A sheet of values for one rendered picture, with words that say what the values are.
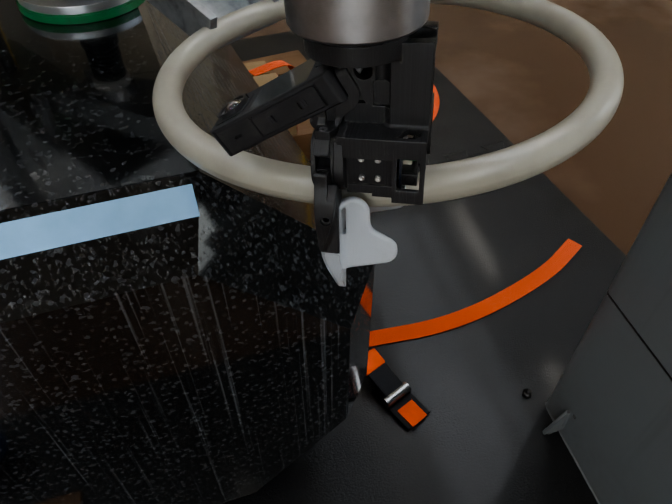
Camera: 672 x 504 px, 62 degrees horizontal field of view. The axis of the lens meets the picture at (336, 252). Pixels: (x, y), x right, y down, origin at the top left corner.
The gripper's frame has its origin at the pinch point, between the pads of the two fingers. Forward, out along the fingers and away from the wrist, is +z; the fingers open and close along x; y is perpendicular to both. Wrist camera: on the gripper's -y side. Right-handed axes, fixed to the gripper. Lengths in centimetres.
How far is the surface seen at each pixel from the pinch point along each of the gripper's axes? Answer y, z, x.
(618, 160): 68, 82, 147
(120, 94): -35.7, 0.8, 27.4
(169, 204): -21.9, 4.6, 9.9
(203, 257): -18.0, 10.0, 7.3
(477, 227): 20, 80, 101
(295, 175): -3.1, -8.2, -0.5
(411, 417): 6, 81, 33
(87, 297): -28.7, 10.4, -0.3
